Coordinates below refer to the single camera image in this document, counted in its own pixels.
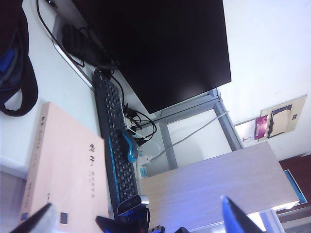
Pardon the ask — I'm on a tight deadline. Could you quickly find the white looped cable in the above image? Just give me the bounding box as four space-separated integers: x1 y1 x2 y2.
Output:
126 127 162 161

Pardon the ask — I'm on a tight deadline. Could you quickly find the blue rimmed white board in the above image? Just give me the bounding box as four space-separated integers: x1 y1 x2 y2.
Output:
283 169 308 204

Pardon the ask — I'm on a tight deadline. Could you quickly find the grey white hanging cable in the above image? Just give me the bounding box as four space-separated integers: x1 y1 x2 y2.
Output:
150 111 230 160

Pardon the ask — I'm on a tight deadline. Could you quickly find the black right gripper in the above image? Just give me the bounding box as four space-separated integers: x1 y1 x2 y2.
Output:
96 208 152 233

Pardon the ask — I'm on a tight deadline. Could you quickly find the white raised desk platform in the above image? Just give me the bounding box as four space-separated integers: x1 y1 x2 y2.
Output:
0 0 115 219

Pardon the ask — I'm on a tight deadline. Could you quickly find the black blue backpack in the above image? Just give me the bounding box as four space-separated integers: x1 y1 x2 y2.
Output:
0 0 39 117

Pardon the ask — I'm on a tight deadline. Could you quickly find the beige framed wall poster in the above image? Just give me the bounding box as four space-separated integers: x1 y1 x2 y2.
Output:
259 94 308 141

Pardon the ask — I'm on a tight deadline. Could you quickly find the black computer monitor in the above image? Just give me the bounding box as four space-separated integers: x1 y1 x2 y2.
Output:
70 0 232 115

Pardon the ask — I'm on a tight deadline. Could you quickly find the white wall sheet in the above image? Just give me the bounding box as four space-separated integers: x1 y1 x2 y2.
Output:
234 120 256 148

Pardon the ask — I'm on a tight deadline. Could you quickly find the light wood panel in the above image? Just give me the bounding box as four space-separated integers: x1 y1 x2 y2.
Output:
140 142 300 220

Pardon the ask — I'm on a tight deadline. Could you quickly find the black cable bundle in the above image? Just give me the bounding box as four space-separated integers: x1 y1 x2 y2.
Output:
122 101 158 146

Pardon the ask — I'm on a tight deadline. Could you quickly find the black coiled monitor cable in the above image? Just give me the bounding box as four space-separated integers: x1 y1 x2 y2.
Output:
36 0 121 73

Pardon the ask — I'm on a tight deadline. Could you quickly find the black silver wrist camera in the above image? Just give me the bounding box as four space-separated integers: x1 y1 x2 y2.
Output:
116 194 151 216

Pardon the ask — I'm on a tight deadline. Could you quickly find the purple wall card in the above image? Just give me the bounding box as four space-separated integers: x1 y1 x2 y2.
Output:
252 116 269 141

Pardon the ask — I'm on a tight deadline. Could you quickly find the pink paperback book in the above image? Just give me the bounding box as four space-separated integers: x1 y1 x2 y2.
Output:
19 101 110 233

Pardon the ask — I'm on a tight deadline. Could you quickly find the dark red wooden furniture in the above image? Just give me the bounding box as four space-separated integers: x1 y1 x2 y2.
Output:
279 151 311 214

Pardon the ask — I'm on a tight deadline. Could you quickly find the wide frosted partition panel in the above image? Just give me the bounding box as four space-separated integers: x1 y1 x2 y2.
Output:
23 0 98 90

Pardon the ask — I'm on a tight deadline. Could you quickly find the white power strip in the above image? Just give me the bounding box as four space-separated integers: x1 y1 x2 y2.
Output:
137 155 149 182

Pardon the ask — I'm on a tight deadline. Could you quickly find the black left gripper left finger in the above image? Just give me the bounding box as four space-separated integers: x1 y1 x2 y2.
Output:
11 202 60 233

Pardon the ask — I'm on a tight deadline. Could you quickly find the blue black computer mouse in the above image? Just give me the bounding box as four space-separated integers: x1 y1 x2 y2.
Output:
121 132 140 164

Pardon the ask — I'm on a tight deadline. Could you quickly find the aluminium framed side partition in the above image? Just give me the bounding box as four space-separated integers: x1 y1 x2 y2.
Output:
145 88 243 170

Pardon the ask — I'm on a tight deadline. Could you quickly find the black blue keyboard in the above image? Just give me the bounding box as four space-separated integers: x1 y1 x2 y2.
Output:
92 68 140 214

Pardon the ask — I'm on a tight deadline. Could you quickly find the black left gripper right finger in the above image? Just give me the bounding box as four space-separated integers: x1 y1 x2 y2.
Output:
220 195 266 233

